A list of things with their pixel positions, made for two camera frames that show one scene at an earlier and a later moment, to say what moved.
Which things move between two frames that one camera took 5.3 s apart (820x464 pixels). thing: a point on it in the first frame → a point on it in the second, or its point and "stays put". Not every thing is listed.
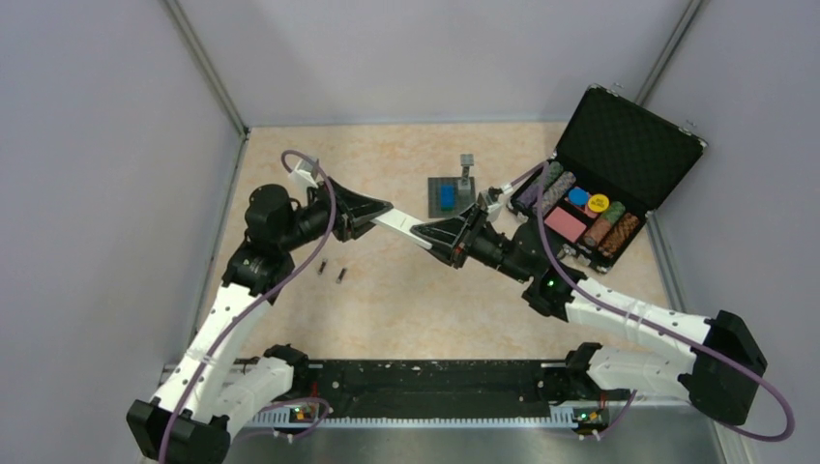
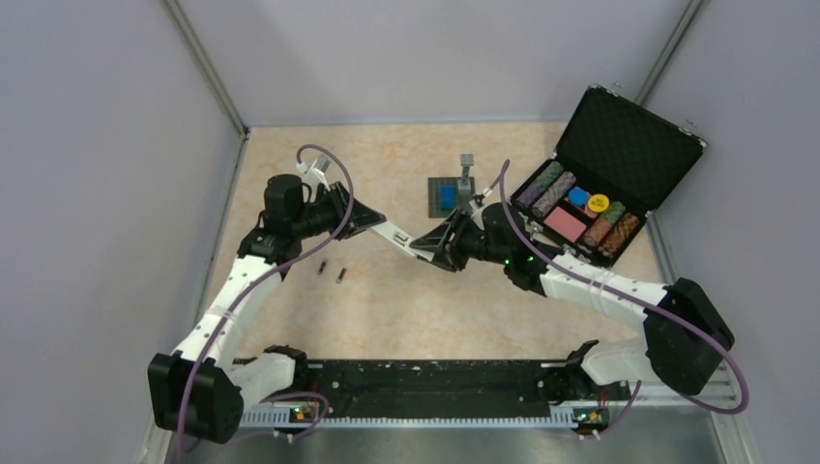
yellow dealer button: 598,203 stays put
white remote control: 400,223 → 388,231
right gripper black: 444,235 stays put
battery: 340,275 stays put
